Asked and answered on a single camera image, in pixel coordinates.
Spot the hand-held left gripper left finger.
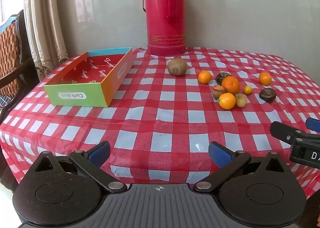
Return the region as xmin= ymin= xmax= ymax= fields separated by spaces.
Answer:
xmin=34 ymin=141 xmax=128 ymax=193

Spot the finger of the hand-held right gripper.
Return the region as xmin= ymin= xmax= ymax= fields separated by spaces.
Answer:
xmin=306 ymin=118 xmax=320 ymax=134
xmin=270 ymin=121 xmax=304 ymax=147

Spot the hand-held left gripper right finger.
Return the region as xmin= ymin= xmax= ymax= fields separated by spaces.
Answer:
xmin=193 ymin=141 xmax=286 ymax=193

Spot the dark mangosteen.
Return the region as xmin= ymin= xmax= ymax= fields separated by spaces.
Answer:
xmin=259 ymin=88 xmax=277 ymax=104

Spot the small yellowish brown fruit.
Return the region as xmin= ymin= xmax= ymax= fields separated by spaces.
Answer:
xmin=235 ymin=94 xmax=248 ymax=108

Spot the small orange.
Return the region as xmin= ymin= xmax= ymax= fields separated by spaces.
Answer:
xmin=198 ymin=71 xmax=212 ymax=85
xmin=218 ymin=93 xmax=236 ymax=110
xmin=259 ymin=72 xmax=272 ymax=86

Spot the brown fruit with orange top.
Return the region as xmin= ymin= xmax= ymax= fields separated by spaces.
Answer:
xmin=212 ymin=85 xmax=227 ymax=100

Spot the colourful cardboard box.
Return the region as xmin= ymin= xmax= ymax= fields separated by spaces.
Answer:
xmin=44 ymin=47 xmax=134 ymax=108

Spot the large orange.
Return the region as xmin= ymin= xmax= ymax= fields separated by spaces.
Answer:
xmin=221 ymin=76 xmax=240 ymax=95

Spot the mottled brown mangosteen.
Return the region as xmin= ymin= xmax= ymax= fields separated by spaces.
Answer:
xmin=215 ymin=72 xmax=232 ymax=86

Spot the brown kiwi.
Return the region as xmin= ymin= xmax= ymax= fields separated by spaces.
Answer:
xmin=167 ymin=59 xmax=188 ymax=76

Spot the red white checked tablecloth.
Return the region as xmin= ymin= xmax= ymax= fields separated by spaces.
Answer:
xmin=0 ymin=47 xmax=320 ymax=200

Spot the wooden sofa with woven back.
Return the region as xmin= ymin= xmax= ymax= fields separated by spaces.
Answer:
xmin=0 ymin=10 xmax=43 ymax=121

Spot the beige lace curtain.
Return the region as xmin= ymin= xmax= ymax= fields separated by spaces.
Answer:
xmin=22 ymin=0 xmax=69 ymax=80

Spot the red thermos flask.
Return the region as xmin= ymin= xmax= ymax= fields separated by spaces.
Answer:
xmin=142 ymin=0 xmax=186 ymax=56

